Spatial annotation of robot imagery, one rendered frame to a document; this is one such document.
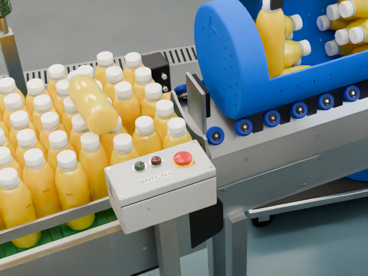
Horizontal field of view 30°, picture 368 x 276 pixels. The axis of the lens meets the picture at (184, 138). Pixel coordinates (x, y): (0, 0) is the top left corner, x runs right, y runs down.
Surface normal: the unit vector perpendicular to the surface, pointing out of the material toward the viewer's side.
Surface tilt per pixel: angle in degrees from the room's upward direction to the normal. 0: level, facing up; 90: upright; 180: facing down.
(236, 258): 90
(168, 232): 90
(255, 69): 68
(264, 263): 0
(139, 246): 90
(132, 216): 90
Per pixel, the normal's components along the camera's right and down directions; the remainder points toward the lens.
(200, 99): -0.92, 0.29
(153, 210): 0.38, 0.59
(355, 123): 0.34, 0.30
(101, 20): -0.05, -0.76
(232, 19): 0.07, -0.54
